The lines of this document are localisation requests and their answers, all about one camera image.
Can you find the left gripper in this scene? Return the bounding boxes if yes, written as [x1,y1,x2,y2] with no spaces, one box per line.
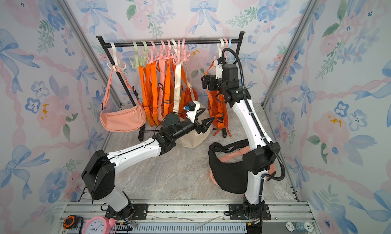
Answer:
[172,117,214,142]

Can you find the black crossbody bag front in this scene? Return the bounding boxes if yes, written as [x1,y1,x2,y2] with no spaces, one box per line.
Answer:
[208,139,249,194]

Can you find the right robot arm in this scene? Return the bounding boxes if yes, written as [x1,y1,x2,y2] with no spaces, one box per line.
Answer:
[202,64,281,222]

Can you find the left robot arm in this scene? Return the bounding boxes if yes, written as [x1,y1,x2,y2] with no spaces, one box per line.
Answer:
[81,108,215,220]

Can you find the beige crossbody bag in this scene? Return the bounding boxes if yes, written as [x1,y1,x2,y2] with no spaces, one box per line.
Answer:
[170,38,214,148]

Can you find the white hook far left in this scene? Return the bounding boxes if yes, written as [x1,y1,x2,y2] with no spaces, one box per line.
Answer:
[107,42,126,71]

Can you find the orange bags left cluster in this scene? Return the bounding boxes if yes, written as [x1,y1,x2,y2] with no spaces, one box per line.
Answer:
[138,59,198,127]

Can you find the black clothes rack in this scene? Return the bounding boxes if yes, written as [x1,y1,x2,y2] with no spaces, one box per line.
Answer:
[96,31,245,142]

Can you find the pink alarm clock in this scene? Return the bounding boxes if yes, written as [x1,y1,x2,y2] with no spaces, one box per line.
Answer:
[82,217,117,234]

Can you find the white poker chips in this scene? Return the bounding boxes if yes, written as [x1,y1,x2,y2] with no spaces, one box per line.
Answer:
[285,221,315,234]

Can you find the orange black tape measure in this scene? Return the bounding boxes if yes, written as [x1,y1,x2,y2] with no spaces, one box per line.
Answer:
[63,215,80,230]

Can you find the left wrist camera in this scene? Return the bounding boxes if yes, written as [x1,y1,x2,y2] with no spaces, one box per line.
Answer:
[184,101,200,123]

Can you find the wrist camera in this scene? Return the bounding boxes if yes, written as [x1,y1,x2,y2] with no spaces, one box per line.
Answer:
[213,57,227,79]
[184,101,200,123]

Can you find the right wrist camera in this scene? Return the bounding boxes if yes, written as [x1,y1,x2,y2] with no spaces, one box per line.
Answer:
[213,57,227,79]

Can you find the black corrugated cable hose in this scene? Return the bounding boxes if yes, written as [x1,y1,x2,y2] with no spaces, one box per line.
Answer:
[221,47,286,182]

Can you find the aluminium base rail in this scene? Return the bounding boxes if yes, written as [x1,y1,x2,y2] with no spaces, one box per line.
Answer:
[53,200,318,234]

